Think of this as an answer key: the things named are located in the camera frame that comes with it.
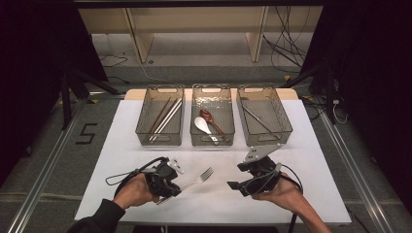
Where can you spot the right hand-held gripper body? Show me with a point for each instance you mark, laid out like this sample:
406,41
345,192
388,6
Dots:
264,176

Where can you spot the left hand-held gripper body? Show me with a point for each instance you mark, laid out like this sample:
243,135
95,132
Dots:
160,176

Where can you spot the steel fork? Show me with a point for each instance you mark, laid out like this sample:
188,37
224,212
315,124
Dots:
204,175

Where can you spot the smoky clear plastic bin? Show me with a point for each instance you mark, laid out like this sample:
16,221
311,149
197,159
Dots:
278,110
145,136
212,93

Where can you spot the steel table knife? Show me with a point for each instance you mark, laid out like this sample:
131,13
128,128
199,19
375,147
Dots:
257,119

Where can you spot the white ceramic spoon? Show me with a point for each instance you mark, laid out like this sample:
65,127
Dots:
201,124

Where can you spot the brown wooden chopstick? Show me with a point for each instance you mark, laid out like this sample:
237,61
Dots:
160,115
166,113

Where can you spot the brown wooden spoon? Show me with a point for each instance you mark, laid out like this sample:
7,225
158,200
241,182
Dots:
205,114

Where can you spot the person's right hand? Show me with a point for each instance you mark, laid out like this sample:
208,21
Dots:
286,194

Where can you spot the person's left hand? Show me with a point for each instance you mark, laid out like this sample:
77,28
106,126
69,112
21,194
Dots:
136,192

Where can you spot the white plug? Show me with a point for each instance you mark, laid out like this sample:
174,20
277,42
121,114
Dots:
336,102

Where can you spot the black metal stand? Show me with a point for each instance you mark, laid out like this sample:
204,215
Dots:
66,100
329,90

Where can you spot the black curtain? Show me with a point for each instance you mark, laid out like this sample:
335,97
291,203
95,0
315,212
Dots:
39,64
372,81

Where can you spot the light wooden shelf unit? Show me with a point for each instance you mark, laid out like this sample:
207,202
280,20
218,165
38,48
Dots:
194,19

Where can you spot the aluminium floor rail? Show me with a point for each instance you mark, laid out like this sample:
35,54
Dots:
42,181
356,178

